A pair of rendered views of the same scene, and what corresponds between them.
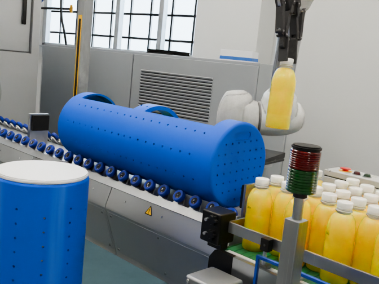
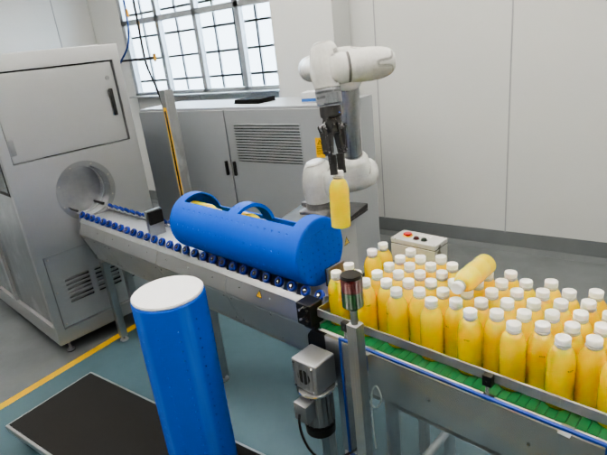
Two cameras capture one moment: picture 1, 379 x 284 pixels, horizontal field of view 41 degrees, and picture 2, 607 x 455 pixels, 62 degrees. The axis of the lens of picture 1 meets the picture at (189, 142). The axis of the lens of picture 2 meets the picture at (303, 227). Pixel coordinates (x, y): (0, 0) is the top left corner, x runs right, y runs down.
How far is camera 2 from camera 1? 56 cm
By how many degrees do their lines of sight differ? 12
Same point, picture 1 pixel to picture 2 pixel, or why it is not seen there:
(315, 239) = (381, 314)
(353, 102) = (437, 107)
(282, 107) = (341, 212)
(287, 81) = (340, 190)
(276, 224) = not seen: hidden behind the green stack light
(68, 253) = (202, 349)
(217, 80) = (303, 125)
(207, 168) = (294, 264)
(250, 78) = not seen: hidden behind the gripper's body
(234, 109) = (315, 179)
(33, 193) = (165, 317)
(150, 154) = (248, 252)
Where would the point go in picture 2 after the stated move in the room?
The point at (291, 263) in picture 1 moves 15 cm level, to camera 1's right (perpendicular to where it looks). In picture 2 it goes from (357, 354) to (407, 349)
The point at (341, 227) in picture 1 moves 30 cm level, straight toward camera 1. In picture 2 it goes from (395, 310) to (380, 366)
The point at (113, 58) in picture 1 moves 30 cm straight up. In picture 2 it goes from (205, 116) to (199, 79)
